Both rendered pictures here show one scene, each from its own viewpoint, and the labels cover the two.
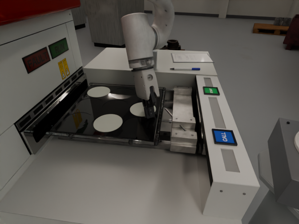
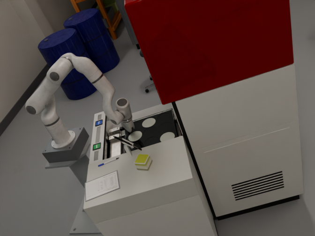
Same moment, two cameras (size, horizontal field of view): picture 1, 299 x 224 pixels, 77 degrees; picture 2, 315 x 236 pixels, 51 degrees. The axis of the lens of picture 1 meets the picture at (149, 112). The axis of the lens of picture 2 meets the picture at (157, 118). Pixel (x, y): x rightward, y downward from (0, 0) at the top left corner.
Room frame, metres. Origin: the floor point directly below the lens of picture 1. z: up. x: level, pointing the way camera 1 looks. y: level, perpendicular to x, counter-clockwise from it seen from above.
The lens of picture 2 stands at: (2.38, 0.23, 2.27)
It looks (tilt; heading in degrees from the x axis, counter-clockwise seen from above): 36 degrees down; 181
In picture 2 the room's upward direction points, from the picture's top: 22 degrees counter-clockwise
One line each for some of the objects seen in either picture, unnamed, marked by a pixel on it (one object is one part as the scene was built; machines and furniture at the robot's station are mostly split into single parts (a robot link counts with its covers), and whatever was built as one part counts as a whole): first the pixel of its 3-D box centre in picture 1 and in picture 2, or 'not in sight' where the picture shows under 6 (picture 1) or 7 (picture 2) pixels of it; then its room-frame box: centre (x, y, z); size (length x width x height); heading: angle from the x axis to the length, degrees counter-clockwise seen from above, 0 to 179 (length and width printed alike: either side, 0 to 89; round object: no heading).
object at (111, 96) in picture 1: (115, 106); (150, 132); (0.62, 0.13, 0.90); 0.34 x 0.34 x 0.01; 82
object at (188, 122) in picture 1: (183, 122); (114, 137); (0.52, -0.12, 0.89); 0.08 x 0.03 x 0.03; 82
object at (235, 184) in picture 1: (212, 126); (101, 142); (0.50, -0.22, 0.89); 0.55 x 0.09 x 0.14; 172
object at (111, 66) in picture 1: (151, 71); (139, 178); (0.99, -0.01, 0.89); 0.62 x 0.35 x 0.14; 82
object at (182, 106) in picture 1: (182, 116); (116, 148); (0.60, -0.13, 0.87); 0.36 x 0.08 x 0.03; 172
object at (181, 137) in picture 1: (183, 137); (114, 130); (0.44, -0.11, 0.89); 0.08 x 0.03 x 0.03; 82
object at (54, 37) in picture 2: not in sight; (82, 52); (-2.41, -0.49, 0.44); 1.20 x 0.74 x 0.88; 158
